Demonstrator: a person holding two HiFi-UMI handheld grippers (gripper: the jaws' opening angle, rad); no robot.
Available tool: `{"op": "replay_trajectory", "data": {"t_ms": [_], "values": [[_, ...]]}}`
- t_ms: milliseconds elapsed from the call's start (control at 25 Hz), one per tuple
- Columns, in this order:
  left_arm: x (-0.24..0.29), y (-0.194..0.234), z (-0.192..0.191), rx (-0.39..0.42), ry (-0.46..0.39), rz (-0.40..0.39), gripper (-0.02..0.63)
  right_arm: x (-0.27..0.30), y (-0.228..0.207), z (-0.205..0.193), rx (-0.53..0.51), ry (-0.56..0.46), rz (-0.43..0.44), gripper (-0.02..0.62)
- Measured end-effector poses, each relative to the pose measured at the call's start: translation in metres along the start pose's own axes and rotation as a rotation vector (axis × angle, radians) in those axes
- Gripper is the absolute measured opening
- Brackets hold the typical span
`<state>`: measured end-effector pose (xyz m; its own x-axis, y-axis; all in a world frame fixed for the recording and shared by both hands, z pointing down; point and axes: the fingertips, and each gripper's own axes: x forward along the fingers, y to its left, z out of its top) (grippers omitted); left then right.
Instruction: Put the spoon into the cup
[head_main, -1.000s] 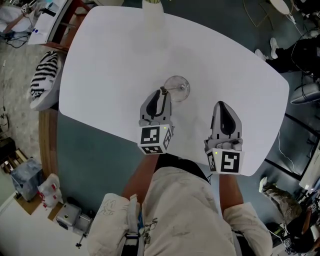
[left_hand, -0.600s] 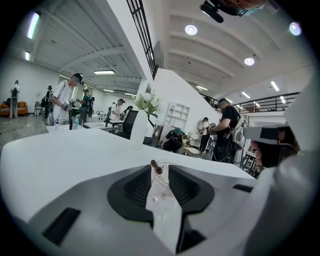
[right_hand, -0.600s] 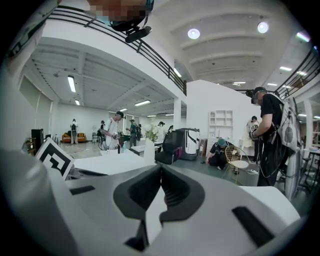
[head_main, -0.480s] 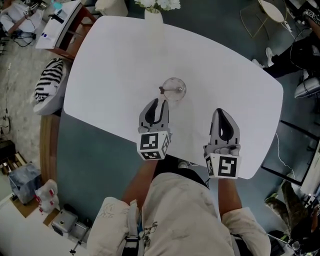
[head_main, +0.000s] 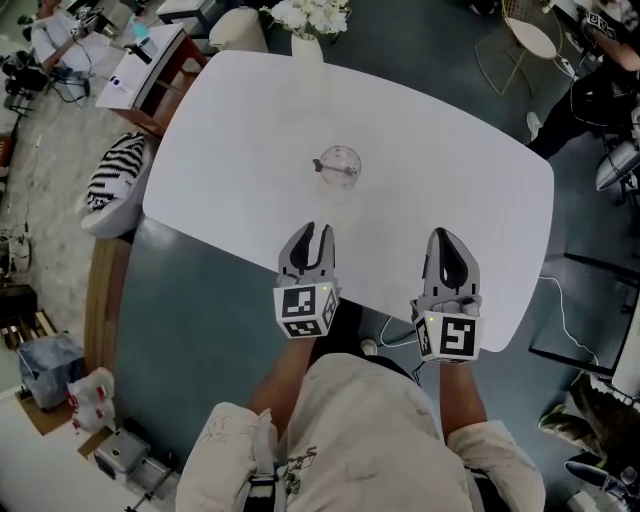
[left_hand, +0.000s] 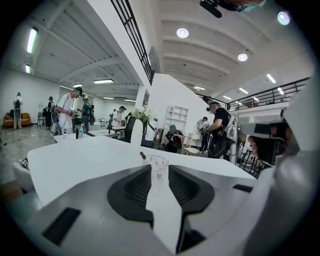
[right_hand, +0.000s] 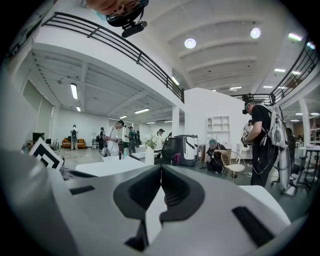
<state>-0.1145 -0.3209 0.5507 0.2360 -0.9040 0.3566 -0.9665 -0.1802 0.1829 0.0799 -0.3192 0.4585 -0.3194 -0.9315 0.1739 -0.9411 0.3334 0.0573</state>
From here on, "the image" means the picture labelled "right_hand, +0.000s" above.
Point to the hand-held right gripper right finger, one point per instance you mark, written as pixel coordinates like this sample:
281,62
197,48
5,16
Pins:
187,200

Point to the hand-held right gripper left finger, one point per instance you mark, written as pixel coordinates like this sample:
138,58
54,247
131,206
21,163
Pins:
130,197

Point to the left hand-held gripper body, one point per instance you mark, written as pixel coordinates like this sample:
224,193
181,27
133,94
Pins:
46,156

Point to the black monitor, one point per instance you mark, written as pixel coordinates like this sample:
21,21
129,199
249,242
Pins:
38,137

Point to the orange sofa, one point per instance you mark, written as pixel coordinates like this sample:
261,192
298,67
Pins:
67,143

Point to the white table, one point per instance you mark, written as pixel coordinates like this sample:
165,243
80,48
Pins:
110,165

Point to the white vase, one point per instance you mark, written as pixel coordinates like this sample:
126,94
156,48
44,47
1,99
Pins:
149,156

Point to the black and white case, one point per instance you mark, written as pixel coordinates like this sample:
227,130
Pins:
186,150

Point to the white flower bouquet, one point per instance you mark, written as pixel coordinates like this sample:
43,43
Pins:
151,141

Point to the long tube ceiling light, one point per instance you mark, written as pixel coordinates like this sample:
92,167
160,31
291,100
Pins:
74,91

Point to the white shelf unit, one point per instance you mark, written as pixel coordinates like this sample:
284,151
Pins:
218,127

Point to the white floor stand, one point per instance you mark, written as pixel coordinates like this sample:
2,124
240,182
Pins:
285,165

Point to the grey white backpack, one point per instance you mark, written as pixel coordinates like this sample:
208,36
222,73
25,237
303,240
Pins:
276,130

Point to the black office chair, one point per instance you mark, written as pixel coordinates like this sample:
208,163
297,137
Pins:
303,170

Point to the black balcony railing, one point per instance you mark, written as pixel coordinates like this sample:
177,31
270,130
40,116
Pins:
140,57
295,75

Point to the round ceiling lamp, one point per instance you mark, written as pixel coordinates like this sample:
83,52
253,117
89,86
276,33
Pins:
190,43
255,33

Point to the person's face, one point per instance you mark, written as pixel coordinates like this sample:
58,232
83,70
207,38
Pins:
110,5

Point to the black head-mounted camera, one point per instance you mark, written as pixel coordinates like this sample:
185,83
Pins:
130,28

